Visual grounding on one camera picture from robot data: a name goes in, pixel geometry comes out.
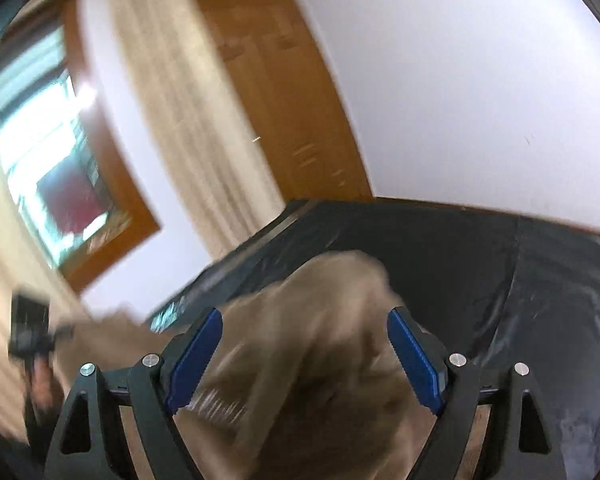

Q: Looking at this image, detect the wood framed window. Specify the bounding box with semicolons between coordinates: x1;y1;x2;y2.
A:
0;0;160;294

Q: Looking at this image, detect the person's left hand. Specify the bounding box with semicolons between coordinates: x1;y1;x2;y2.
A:
26;356;64;412

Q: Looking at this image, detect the beige curtain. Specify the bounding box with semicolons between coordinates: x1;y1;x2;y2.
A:
109;0;284;259

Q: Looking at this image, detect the brown fleece garment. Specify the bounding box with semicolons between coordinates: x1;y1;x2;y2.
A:
64;250;487;480

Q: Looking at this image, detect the brown wooden door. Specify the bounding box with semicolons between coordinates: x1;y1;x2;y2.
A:
197;0;373;202

